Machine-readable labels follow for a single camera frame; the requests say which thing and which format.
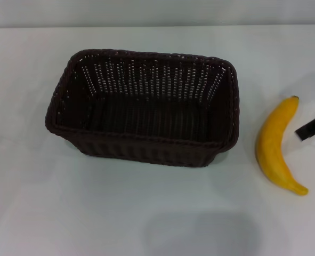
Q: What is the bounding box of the yellow banana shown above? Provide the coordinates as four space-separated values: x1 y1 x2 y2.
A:
255 95 309 197

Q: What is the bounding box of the dark brown woven basket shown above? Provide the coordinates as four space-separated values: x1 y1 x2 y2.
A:
44 48 239 168

